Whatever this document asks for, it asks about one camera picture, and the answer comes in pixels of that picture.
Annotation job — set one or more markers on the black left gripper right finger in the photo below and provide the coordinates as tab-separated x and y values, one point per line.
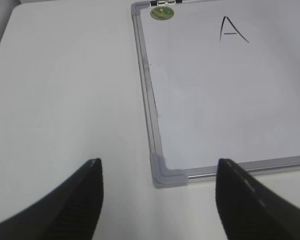
248	210

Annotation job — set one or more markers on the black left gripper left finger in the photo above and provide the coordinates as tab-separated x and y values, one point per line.
70	212

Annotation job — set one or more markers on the white board with aluminium frame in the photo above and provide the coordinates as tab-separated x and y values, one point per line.
220	80

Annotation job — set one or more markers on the round green magnet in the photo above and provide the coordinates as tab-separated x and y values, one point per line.
162	13

